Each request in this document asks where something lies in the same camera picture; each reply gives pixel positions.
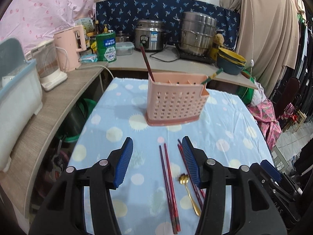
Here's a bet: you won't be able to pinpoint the gold flower spoon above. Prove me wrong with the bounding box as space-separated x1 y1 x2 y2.
179 174 201 216

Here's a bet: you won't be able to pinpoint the dark maroon twisted chopstick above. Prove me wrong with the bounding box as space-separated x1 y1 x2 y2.
177 138 204 210

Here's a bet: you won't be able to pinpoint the red dotted chopstick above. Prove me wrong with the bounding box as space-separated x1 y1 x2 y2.
164 143 181 232

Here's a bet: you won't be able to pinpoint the maroon dotted chopstick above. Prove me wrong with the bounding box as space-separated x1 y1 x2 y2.
159 145 178 234

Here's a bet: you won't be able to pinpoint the bright red chopstick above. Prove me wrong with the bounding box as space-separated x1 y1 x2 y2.
178 140 205 202

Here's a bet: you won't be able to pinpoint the dark red chopstick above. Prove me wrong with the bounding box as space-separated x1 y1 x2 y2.
139 43 155 82

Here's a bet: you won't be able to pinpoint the pink patterned fabric pile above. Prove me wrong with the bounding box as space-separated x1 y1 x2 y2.
248 99 282 151

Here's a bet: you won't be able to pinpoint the green plastic basin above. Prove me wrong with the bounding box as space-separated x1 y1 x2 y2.
236 77 258 105

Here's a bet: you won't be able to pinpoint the pink perforated utensil holder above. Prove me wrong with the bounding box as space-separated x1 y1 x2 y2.
145 72 210 126

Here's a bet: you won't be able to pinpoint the yellow and teal bowls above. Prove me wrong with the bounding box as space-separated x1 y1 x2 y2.
216 48 246 75

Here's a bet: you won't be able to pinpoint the tissue packet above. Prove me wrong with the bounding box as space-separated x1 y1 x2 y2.
78 54 98 63

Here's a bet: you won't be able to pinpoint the white plastic storage box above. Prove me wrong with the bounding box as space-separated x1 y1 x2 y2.
1 38 42 172

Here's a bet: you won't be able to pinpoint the pink electric kettle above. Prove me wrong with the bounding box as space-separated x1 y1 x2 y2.
54 25 86 73

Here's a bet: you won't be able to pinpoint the black induction cooker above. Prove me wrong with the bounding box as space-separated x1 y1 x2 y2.
175 45 216 64

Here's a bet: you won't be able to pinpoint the beige hanging cloth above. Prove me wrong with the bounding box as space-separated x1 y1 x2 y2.
220 0 299 96

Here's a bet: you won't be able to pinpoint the clear lidded food container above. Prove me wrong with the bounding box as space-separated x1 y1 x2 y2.
116 41 134 56

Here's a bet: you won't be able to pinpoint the green milk powder can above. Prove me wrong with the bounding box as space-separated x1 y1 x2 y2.
95 30 117 63

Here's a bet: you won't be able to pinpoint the white blender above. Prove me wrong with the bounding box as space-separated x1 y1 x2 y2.
25 39 67 92

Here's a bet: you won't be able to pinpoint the small glass lidded pot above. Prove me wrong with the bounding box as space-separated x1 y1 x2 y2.
116 31 130 43

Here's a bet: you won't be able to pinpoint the stacked steel steamer pot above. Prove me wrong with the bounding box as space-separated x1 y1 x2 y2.
178 12 225 56

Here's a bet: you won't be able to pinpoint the steel rice cooker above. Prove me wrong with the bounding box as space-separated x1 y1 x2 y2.
134 19 165 52

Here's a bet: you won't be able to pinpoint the navy floral backsplash cloth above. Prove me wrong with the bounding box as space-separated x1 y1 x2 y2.
96 0 240 50

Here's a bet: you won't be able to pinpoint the pink floral curtain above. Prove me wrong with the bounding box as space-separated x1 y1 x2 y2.
1 0 95 52

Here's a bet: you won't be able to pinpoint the white cord with switch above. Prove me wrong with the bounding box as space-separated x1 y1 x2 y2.
246 0 256 79

